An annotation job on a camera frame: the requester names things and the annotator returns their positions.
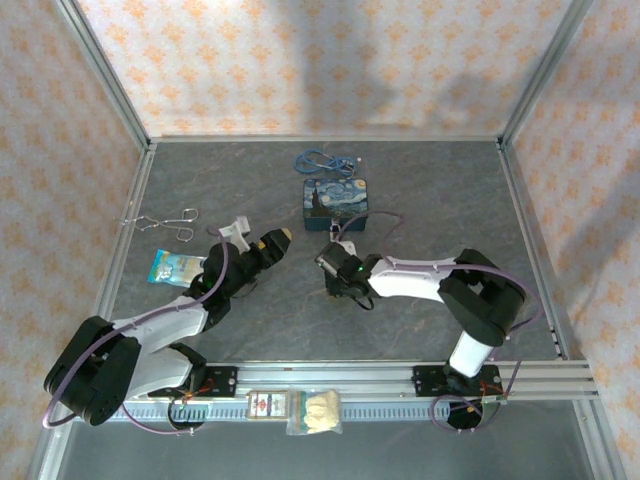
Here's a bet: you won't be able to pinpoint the clear bag of yellow crackers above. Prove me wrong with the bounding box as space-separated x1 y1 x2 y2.
285 389 345 436

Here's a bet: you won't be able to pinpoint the aluminium table edge rail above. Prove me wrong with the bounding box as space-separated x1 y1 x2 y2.
497 141 586 362
148 134 503 146
92 143 159 321

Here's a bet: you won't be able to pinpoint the grey slotted cable duct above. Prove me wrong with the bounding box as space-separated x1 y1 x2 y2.
107 402 501 424

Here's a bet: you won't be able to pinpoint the blue white snack packet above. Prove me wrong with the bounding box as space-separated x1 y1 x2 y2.
147 248 207 287

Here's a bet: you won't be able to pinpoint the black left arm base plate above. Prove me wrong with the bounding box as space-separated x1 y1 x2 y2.
192 364 240 400

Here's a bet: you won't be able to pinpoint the playing card box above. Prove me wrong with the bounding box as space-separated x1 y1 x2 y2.
246 389 290 422

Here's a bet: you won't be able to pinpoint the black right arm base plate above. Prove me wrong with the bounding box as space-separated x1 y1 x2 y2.
412 363 502 400

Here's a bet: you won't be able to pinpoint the starry night painted tin box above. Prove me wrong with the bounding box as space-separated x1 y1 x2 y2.
302 178 371 234

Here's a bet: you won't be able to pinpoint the metal scissor tongs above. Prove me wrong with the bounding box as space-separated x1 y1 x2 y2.
114 207 200 243

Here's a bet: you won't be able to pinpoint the aluminium frame post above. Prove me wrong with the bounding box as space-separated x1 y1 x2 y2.
27 399 76 480
497 0 596 146
53 0 154 149
573 399 629 480

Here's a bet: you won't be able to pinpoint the blue coiled cord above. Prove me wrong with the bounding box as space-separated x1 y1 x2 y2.
293 149 362 180

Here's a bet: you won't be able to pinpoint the black round cable port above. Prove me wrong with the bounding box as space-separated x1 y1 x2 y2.
443 394 502 434
167 399 212 434

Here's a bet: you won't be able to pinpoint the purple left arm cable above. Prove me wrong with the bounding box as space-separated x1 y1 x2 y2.
43 225 236 437

